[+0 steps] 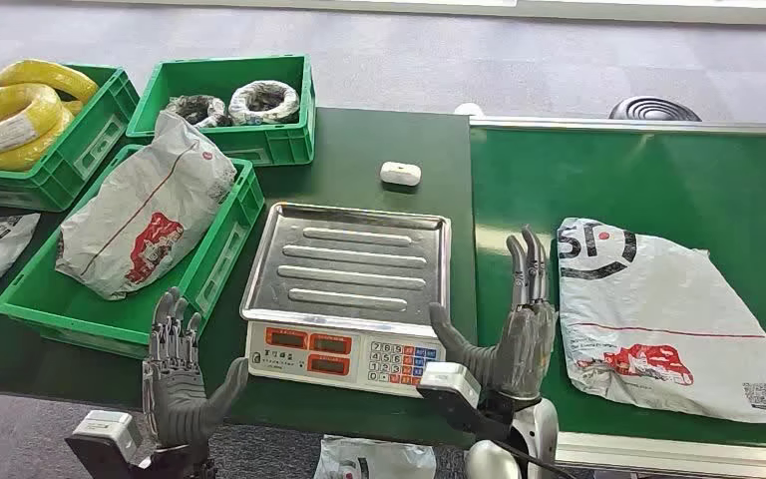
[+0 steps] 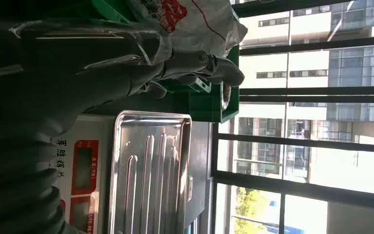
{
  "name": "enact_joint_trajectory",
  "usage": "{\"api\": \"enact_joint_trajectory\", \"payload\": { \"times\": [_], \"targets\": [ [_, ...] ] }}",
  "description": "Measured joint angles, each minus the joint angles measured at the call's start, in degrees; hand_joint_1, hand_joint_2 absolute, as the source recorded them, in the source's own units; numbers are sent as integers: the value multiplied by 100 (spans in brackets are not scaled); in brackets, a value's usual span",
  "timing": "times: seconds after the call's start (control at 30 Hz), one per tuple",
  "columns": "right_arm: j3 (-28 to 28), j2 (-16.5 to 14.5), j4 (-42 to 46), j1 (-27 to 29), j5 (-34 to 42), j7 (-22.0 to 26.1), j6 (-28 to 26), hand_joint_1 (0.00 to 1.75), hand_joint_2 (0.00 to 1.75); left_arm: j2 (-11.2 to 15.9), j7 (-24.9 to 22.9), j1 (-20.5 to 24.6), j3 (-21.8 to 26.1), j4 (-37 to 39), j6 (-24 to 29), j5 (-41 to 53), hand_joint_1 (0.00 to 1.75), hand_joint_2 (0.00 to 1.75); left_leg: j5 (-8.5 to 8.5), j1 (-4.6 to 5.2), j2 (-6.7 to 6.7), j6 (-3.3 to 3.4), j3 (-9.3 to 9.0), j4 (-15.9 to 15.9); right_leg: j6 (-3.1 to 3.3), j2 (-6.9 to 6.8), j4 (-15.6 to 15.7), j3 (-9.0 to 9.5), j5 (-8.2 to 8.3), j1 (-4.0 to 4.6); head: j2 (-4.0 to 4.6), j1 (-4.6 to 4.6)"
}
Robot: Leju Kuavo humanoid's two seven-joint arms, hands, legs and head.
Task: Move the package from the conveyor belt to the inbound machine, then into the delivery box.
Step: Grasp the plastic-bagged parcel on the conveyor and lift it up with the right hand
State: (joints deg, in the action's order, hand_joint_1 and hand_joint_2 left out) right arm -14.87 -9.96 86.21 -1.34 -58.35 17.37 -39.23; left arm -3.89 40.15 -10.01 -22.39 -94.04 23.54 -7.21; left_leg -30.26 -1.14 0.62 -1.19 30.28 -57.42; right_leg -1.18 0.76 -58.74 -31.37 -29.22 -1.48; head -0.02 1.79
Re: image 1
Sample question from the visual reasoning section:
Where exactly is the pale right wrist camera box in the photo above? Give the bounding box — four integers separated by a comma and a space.
417, 361, 484, 411

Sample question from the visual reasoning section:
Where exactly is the white electronic scale steel tray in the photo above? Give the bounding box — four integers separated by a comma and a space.
239, 201, 454, 399

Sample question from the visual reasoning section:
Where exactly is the white courier bag on floor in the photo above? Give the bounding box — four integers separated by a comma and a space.
313, 434, 439, 479

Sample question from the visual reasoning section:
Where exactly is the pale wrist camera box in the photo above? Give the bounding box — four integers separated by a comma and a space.
71, 409, 144, 459
417, 361, 484, 411

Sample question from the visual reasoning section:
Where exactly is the green crate with label slot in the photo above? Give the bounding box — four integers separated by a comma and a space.
0, 62, 141, 213

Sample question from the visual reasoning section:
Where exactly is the white wrapped wire coil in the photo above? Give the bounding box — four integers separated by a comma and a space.
227, 79, 301, 127

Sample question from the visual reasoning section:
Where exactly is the black ribbed round disc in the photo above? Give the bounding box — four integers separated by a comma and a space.
608, 96, 703, 123

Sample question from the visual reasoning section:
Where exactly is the small white plastic device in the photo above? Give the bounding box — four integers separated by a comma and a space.
379, 160, 423, 188

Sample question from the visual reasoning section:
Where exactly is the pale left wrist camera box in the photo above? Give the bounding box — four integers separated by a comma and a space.
71, 409, 144, 459

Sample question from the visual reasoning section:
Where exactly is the green conveyor belt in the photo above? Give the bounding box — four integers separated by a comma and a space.
469, 115, 766, 479

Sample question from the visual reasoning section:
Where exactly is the dark wrapped wire coil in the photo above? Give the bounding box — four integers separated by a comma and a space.
165, 94, 233, 129

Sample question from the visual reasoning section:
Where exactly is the small green plastic crate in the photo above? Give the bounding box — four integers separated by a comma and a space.
125, 54, 318, 168

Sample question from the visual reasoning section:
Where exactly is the large green plastic crate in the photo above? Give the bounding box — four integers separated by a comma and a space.
0, 144, 266, 361

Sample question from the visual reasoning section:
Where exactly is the grey courier package red print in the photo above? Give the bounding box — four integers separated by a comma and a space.
54, 109, 239, 302

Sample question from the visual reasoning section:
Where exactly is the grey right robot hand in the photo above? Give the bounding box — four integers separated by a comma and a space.
427, 225, 560, 403

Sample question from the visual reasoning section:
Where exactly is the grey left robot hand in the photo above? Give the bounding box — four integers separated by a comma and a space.
142, 285, 250, 454

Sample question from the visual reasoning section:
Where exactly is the white courier package black print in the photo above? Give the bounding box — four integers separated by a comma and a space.
556, 217, 766, 426

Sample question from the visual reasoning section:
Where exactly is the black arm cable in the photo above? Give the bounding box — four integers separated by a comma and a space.
488, 439, 579, 479

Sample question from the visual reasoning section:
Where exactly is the yellow wire coil white label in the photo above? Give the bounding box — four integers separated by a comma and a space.
0, 82, 66, 155

